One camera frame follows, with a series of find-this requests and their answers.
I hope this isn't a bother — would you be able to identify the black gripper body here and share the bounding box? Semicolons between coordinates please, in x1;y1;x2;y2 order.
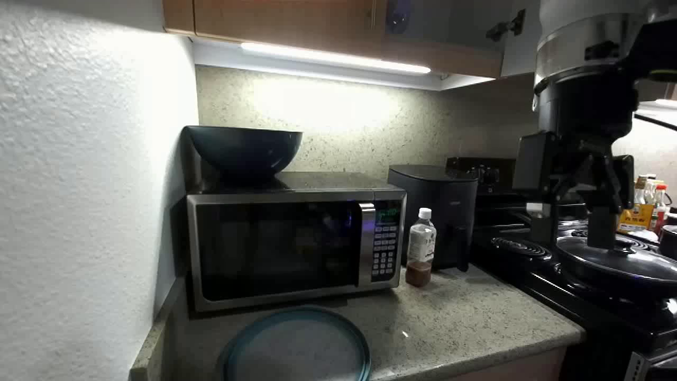
513;130;635;250

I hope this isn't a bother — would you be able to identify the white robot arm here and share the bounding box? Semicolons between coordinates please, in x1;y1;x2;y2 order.
513;0;677;247

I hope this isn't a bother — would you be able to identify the yellow oil bottle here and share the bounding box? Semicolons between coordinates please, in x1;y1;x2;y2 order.
619;176;657;232

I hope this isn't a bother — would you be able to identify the red capped sauce bottle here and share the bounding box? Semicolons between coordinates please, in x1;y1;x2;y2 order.
655;182;674;232

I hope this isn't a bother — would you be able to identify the small bottle brown liquid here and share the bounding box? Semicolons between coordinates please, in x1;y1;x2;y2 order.
406;207;436;287

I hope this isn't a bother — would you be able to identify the under-cabinet light strip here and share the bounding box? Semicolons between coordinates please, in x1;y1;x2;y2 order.
240;39;433;76

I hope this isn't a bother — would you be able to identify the black pan with lid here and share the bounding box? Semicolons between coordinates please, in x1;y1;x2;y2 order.
491;232;677;287

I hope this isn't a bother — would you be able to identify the black air fryer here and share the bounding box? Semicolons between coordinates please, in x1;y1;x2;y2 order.
388;164;479;270

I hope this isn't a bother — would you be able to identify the black kitchen stove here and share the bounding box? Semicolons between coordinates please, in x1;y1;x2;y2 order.
446;156;677;381

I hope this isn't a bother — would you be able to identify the stainless steel microwave oven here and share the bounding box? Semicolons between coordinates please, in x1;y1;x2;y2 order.
186;172;406;312

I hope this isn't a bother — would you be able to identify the blue rimmed plate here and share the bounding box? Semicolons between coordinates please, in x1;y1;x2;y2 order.
218;306;372;381

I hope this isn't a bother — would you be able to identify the dark blue bowl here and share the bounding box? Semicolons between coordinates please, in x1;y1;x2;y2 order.
185;124;302;183

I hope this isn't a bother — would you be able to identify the wooden wall cabinet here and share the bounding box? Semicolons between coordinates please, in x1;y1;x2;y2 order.
161;0;537;76

